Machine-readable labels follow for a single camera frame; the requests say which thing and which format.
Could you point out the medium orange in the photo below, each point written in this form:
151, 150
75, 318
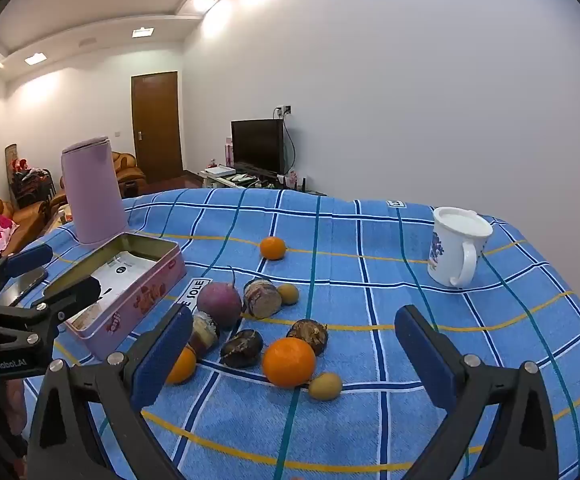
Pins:
184, 367

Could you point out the black smartphone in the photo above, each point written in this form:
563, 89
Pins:
29, 280

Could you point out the small orange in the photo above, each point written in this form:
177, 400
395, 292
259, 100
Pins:
273, 248

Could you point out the pink electric kettle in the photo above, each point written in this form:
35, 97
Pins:
94, 195

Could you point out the white wall socket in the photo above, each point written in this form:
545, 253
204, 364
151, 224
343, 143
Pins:
284, 110

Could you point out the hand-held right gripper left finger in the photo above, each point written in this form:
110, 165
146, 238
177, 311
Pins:
162, 355

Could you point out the low television stand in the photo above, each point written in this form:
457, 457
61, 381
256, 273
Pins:
250, 181

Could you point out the black flat television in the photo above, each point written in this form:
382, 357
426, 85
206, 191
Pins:
257, 145

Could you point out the printed paper leaflet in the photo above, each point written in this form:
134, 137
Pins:
124, 272

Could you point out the wooden coffee table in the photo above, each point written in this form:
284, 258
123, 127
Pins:
60, 216

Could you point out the pink metal tin box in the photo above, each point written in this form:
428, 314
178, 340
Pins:
139, 302

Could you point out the tall pink box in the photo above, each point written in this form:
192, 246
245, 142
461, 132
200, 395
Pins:
228, 152

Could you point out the large cut sugarcane piece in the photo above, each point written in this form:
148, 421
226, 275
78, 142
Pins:
262, 300

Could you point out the small yellow-brown round fruit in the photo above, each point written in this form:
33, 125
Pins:
288, 294
325, 386

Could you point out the white mug with blue print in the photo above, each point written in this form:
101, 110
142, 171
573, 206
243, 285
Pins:
452, 250

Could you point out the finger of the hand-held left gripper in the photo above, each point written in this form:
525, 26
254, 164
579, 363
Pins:
77, 292
29, 255

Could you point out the chair piled with clothes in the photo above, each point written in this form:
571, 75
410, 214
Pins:
27, 177

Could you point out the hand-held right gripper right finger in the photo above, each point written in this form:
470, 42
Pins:
425, 355

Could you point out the brown wooden door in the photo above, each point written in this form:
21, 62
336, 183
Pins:
155, 130

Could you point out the white flat box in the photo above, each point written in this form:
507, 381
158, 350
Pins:
219, 171

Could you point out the square ceiling light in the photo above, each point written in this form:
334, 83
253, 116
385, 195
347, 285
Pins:
142, 32
34, 58

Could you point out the orange leather armchair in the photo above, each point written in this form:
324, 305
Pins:
128, 170

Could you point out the blue plaid cloth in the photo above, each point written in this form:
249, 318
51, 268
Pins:
370, 410

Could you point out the orange leather sofa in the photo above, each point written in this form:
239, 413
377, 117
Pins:
14, 215

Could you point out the large orange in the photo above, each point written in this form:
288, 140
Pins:
289, 362

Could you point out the purple sweet potato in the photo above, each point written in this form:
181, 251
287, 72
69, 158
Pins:
218, 305

